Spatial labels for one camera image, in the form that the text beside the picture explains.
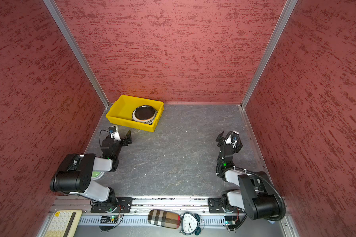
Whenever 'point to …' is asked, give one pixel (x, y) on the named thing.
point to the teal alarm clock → (190, 224)
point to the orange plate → (137, 119)
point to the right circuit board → (230, 222)
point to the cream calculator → (64, 223)
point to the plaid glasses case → (164, 218)
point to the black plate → (144, 112)
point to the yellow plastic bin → (120, 111)
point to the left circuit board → (109, 219)
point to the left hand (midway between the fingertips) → (123, 133)
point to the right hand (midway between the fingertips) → (228, 136)
